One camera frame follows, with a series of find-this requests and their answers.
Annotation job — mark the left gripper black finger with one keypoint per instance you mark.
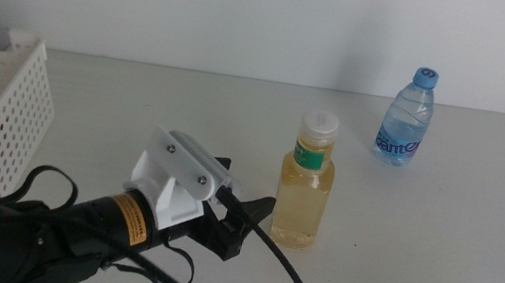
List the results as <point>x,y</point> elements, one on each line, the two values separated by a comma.
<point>224,162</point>
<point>257,210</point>

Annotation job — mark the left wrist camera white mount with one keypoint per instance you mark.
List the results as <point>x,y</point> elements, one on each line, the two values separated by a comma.
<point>178,165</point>

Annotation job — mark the clear water bottle blue cap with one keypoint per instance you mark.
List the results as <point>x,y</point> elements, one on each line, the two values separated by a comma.
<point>402,129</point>

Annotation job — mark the yellow tea bottle white cap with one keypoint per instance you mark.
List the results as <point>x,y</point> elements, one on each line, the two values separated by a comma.
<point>301,204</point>

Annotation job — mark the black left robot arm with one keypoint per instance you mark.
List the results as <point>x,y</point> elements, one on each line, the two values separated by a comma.
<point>16,247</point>

